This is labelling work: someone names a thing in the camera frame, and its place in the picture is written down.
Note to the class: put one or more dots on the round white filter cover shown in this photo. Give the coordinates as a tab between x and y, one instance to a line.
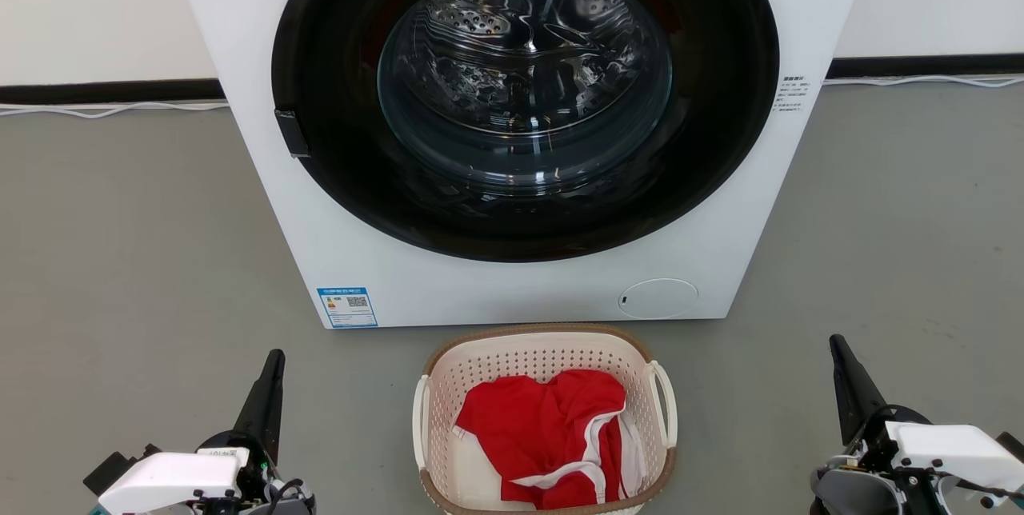
658	299

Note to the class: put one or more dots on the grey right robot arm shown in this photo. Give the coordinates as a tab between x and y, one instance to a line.
848	495

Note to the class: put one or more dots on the white front-load washing machine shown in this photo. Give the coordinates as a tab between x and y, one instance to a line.
264	179

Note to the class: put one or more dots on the round black glass washer door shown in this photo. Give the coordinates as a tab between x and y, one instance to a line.
336	139

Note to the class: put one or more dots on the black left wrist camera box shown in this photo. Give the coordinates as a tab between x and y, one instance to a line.
108	471

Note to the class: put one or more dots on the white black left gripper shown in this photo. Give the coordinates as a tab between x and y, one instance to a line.
176	475

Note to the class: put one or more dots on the red garment with white trim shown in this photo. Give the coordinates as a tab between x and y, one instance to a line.
528	427

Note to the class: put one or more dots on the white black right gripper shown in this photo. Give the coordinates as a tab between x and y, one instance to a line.
952	451

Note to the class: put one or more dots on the small printed text sticker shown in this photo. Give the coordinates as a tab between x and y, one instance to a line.
792	95

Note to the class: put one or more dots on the cream perforated plastic laundry basket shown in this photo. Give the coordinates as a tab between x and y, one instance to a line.
512	355

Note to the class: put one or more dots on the blue energy label sticker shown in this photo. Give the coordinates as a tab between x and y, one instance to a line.
347	307

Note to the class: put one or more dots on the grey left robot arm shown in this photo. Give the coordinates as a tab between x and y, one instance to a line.
292	505

